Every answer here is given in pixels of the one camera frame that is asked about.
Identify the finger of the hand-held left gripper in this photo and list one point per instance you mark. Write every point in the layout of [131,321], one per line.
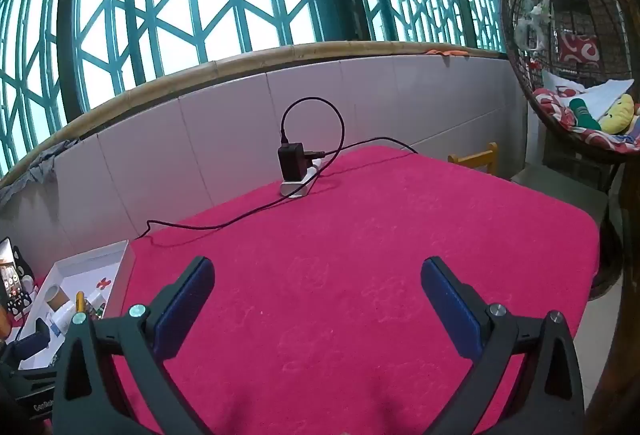
[32,341]

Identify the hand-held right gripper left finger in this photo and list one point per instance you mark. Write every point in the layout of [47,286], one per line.
[182,310]

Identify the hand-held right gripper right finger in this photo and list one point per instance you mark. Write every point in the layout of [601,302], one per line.
[450,310]

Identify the white pill bottle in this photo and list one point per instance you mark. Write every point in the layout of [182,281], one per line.
[64,317]

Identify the brown tape roll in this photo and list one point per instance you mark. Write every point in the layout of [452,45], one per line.
[57,297]

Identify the white cardboard box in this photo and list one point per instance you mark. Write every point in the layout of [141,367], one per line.
[80,265]

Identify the black cat phone stand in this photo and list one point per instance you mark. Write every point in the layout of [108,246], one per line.
[22,302]

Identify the black smartphone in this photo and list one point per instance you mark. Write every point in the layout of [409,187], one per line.
[9,275]

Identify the pink tablecloth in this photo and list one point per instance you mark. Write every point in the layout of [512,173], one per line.
[350,290]

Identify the wooden chair back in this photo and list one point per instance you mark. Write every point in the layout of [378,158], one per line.
[475,159]

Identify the white power strip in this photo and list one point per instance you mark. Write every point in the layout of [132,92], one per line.
[297,187]

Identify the grey cloth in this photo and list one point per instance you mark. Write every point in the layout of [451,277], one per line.
[40,165]

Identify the red patterned seat cushion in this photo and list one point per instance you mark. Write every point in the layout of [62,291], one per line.
[550,107]

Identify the orange item on ledge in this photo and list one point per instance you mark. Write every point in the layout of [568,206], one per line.
[445,51]

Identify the yellow plush toy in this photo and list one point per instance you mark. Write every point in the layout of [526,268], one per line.
[620,115]

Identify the red white patterned pillow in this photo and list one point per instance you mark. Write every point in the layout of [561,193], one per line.
[580,50]

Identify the white plastic bag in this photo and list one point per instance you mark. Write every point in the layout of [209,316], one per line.
[532,27]

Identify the wicker hanging egg chair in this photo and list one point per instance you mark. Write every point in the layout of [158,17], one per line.
[515,15]

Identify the black plugged wall charger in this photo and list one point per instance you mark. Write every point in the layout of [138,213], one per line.
[291,161]

